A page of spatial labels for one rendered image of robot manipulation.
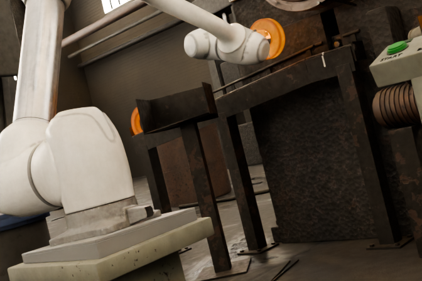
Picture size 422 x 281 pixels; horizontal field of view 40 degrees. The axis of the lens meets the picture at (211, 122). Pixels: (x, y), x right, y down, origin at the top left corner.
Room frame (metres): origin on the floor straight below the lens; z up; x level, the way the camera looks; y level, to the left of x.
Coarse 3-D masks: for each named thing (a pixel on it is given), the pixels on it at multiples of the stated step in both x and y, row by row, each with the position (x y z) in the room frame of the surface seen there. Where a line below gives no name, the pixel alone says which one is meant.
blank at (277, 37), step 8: (256, 24) 2.21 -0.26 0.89; (264, 24) 2.18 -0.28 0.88; (272, 24) 2.16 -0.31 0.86; (272, 32) 2.16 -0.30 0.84; (280, 32) 2.15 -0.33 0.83; (272, 40) 2.17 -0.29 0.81; (280, 40) 2.15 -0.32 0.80; (272, 48) 2.18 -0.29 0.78; (280, 48) 2.17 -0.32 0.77; (272, 56) 2.19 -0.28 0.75
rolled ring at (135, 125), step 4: (136, 108) 2.88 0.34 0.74; (136, 112) 2.88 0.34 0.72; (132, 116) 2.91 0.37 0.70; (136, 116) 2.89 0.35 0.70; (132, 120) 2.91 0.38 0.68; (136, 120) 2.90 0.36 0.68; (132, 124) 2.91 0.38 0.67; (136, 124) 2.91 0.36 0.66; (132, 128) 2.92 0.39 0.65; (136, 128) 2.90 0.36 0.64; (140, 128) 2.92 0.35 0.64; (136, 132) 2.90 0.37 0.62
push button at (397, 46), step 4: (392, 44) 1.18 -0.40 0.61; (396, 44) 1.17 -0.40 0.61; (400, 44) 1.16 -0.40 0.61; (404, 44) 1.15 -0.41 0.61; (388, 48) 1.17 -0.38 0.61; (392, 48) 1.16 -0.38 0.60; (396, 48) 1.15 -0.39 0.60; (400, 48) 1.15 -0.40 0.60; (388, 52) 1.17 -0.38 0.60; (392, 52) 1.16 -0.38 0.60
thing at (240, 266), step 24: (168, 96) 2.37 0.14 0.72; (192, 96) 2.35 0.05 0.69; (144, 120) 2.23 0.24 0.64; (168, 120) 2.37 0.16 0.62; (192, 120) 2.23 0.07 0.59; (192, 144) 2.23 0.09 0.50; (192, 168) 2.23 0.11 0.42; (216, 216) 2.22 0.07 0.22; (216, 240) 2.23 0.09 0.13; (216, 264) 2.23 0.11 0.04; (240, 264) 2.28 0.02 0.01
